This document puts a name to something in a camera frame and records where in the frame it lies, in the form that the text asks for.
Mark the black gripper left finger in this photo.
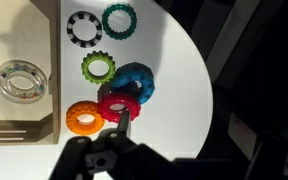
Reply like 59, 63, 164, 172
48, 136, 95, 180

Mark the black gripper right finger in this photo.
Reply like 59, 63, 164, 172
95, 109, 133, 158

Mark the red knobbed ring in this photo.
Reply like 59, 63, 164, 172
97, 92, 142, 124

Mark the wooden slatted tray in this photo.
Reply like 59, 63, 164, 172
0, 0, 62, 145

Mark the orange knobbed ring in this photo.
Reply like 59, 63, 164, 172
65, 101, 106, 136

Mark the blue ring with dark dots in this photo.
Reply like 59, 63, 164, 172
110, 62, 156, 105

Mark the lime green toothed ring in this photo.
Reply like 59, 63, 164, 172
81, 50, 117, 85

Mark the dark green ridged ring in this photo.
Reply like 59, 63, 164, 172
101, 3, 138, 41

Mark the clear ring with coloured beads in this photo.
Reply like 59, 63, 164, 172
0, 59, 48, 104

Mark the black and white striped ring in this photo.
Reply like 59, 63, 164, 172
66, 10, 103, 48

